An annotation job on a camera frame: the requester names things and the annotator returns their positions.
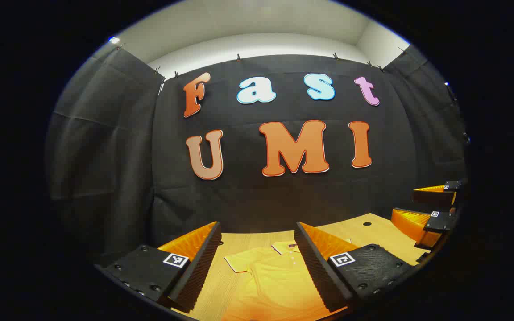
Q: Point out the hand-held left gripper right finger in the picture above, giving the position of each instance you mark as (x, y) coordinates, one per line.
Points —
(315, 263)

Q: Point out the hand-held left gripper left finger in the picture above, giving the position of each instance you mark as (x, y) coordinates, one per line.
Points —
(203, 258)

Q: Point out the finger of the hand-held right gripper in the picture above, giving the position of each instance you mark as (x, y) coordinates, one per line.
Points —
(433, 198)
(440, 221)

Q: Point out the orange T-shirt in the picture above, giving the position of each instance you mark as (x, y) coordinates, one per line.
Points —
(275, 285)

